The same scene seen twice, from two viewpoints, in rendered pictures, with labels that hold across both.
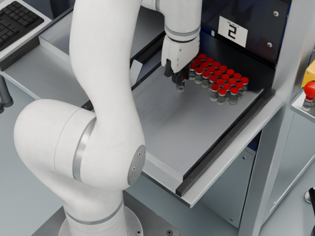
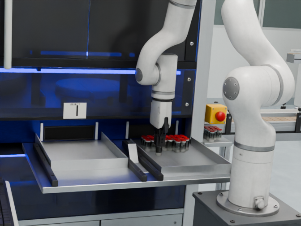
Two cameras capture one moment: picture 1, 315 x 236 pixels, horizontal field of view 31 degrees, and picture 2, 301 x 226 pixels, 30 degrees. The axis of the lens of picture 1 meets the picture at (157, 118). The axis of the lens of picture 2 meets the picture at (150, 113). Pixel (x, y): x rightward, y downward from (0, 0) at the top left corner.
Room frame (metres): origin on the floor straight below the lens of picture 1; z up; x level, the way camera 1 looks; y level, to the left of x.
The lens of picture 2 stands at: (0.06, 1.69, 1.49)
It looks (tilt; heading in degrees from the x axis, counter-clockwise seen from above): 13 degrees down; 299
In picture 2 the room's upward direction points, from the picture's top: 4 degrees clockwise
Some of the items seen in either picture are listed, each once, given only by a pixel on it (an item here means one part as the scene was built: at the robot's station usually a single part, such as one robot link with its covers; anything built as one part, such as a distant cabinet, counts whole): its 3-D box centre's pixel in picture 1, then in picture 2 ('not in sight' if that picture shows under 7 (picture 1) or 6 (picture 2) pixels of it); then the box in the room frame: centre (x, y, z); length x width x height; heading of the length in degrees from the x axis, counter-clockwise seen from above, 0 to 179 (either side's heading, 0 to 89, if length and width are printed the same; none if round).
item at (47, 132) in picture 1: (70, 158); (250, 107); (0.58, 0.16, 1.16); 0.19 x 0.12 x 0.24; 65
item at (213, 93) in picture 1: (214, 92); (177, 145); (0.95, -0.15, 0.90); 0.02 x 0.02 x 0.05
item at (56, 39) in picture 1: (113, 28); (79, 149); (1.21, 0.12, 0.90); 0.34 x 0.26 x 0.04; 140
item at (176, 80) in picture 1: (174, 77); (162, 138); (0.97, -0.04, 0.95); 0.03 x 0.03 x 0.07; 50
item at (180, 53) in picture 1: (181, 44); (161, 111); (0.99, -0.06, 1.05); 0.10 x 0.08 x 0.11; 140
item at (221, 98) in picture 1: (221, 97); (182, 145); (0.94, -0.17, 0.90); 0.02 x 0.02 x 0.05
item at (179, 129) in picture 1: (183, 108); (178, 155); (0.91, -0.07, 0.90); 0.34 x 0.26 x 0.04; 140
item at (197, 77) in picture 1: (209, 81); (167, 144); (0.99, -0.14, 0.90); 0.18 x 0.02 x 0.05; 50
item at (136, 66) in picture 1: (121, 84); (137, 157); (0.98, 0.09, 0.91); 0.14 x 0.03 x 0.06; 140
